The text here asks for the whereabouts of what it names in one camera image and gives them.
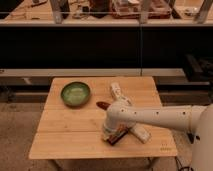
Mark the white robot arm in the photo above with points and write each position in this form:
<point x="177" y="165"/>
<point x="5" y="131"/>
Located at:
<point x="197" y="120"/>

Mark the wooden folding table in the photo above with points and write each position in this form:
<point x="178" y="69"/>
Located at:
<point x="73" y="136"/>

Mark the green bowl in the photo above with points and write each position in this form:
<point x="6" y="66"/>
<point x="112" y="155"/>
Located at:
<point x="75" y="94"/>

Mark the white crumpled packet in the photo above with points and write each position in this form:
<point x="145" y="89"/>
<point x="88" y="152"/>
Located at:
<point x="141" y="133"/>

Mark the long workbench shelf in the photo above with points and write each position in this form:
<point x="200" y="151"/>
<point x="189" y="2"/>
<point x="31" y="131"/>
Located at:
<point x="106" y="13"/>

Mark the translucent yellowish pusher tool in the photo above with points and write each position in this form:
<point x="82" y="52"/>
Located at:
<point x="108" y="136"/>

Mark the dark red oval object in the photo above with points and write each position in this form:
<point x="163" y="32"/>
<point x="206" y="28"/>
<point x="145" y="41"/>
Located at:
<point x="103" y="105"/>

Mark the white wrapped snack bar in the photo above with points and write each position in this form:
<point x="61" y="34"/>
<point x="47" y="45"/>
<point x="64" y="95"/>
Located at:
<point x="117" y="94"/>

